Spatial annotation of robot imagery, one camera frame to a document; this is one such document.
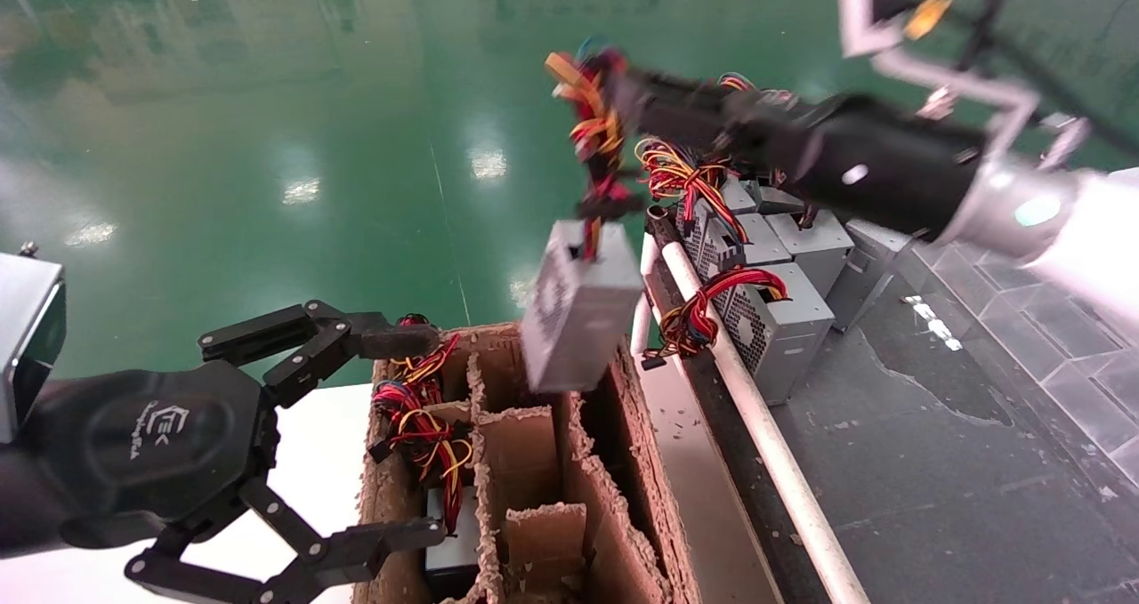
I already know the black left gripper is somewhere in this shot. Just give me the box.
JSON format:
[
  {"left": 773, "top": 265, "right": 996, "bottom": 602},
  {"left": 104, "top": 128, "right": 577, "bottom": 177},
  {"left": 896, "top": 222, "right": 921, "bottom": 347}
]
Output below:
[{"left": 0, "top": 300, "right": 446, "bottom": 604}]

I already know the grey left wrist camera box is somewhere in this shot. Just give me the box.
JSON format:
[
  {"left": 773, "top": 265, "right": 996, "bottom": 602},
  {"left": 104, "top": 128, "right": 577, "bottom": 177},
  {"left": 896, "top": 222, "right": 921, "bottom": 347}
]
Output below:
[{"left": 0, "top": 241, "right": 68, "bottom": 445}]

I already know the white pvc frame pipe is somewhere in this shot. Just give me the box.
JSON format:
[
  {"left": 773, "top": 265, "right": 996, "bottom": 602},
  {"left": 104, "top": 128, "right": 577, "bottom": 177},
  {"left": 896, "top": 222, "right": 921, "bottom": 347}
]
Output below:
[
  {"left": 658, "top": 235, "right": 871, "bottom": 604},
  {"left": 627, "top": 230, "right": 661, "bottom": 356}
]

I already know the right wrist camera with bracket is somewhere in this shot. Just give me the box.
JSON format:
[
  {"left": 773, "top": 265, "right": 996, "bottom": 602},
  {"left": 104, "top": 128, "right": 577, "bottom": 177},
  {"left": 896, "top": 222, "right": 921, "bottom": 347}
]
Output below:
[{"left": 836, "top": 0, "right": 1091, "bottom": 173}]

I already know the clear acrylic divider tray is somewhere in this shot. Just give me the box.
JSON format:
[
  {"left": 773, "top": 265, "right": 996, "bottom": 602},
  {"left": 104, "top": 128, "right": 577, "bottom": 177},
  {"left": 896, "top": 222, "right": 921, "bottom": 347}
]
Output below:
[{"left": 894, "top": 230, "right": 1139, "bottom": 489}]

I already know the torn cardboard divider box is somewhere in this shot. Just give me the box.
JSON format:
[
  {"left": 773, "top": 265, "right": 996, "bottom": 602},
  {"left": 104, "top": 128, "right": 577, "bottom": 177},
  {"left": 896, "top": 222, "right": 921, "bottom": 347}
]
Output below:
[{"left": 351, "top": 319, "right": 704, "bottom": 604}]

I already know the grey computer power supply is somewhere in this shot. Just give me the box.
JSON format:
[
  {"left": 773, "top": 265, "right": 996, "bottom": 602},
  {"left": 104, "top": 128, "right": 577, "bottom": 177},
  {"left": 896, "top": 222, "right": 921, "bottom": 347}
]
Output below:
[
  {"left": 636, "top": 137, "right": 793, "bottom": 271},
  {"left": 642, "top": 262, "right": 837, "bottom": 407},
  {"left": 765, "top": 208, "right": 855, "bottom": 298},
  {"left": 368, "top": 313, "right": 486, "bottom": 600},
  {"left": 752, "top": 184, "right": 806, "bottom": 215},
  {"left": 521, "top": 39, "right": 650, "bottom": 393},
  {"left": 828, "top": 220, "right": 917, "bottom": 331},
  {"left": 719, "top": 177, "right": 757, "bottom": 215}
]

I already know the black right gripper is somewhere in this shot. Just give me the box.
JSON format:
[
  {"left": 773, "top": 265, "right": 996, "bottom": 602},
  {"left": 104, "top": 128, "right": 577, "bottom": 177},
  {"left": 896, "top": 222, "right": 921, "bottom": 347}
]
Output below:
[{"left": 623, "top": 70, "right": 989, "bottom": 240}]

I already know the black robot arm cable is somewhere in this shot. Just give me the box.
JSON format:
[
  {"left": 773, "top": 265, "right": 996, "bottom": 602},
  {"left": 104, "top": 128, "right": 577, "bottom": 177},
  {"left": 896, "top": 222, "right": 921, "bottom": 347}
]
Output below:
[{"left": 943, "top": 0, "right": 1139, "bottom": 165}]

